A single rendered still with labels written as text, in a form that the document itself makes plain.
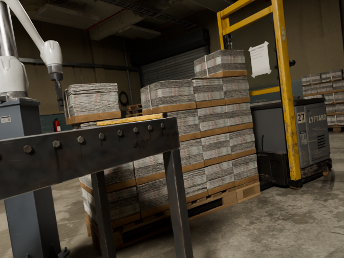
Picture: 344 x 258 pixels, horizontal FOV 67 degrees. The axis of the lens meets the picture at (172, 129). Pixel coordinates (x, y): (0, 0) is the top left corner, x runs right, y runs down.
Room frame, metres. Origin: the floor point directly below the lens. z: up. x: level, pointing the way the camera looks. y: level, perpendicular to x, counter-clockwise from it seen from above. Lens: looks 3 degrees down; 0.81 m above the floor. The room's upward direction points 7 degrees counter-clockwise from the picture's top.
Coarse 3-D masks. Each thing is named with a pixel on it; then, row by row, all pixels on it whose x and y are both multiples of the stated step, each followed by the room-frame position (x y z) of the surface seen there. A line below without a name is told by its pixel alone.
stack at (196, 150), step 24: (144, 120) 1.78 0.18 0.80; (192, 120) 1.99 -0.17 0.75; (216, 120) 2.10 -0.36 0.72; (192, 144) 1.96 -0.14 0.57; (216, 144) 2.09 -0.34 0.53; (120, 168) 1.68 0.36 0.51; (144, 168) 1.76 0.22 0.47; (216, 168) 2.07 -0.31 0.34; (120, 192) 1.67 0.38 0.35; (144, 192) 1.75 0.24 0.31; (192, 192) 1.95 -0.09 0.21; (96, 216) 1.59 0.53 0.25; (120, 216) 1.65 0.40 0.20; (168, 216) 1.82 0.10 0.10; (192, 216) 1.95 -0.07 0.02; (96, 240) 1.69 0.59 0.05; (120, 240) 1.64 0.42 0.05
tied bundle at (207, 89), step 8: (192, 80) 2.04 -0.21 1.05; (200, 80) 2.04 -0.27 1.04; (208, 80) 2.08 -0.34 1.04; (216, 80) 2.13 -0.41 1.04; (200, 88) 2.04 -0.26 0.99; (208, 88) 2.08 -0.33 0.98; (216, 88) 2.12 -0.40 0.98; (200, 96) 2.03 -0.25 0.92; (208, 96) 2.07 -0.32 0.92; (216, 96) 2.11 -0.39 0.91; (224, 104) 2.15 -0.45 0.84
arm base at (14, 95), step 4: (8, 92) 1.49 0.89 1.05; (12, 92) 1.50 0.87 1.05; (16, 92) 1.51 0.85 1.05; (20, 92) 1.53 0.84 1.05; (24, 92) 1.55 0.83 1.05; (0, 96) 1.44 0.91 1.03; (4, 96) 1.47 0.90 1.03; (8, 96) 1.48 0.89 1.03; (12, 96) 1.49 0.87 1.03; (16, 96) 1.50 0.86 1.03; (20, 96) 1.52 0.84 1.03; (24, 96) 1.54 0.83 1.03; (0, 100) 1.44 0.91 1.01; (4, 100) 1.46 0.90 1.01; (8, 100) 1.47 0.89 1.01; (12, 100) 1.47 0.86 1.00; (28, 100) 1.56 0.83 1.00; (32, 100) 1.60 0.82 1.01
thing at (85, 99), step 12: (84, 84) 1.60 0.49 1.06; (96, 84) 1.63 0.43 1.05; (108, 84) 1.67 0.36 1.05; (72, 96) 1.56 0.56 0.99; (84, 96) 1.60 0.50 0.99; (96, 96) 1.63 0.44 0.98; (108, 96) 1.67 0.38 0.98; (72, 108) 1.59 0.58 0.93; (84, 108) 1.59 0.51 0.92; (96, 108) 1.63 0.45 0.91; (108, 108) 1.67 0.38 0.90; (96, 120) 1.63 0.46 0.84
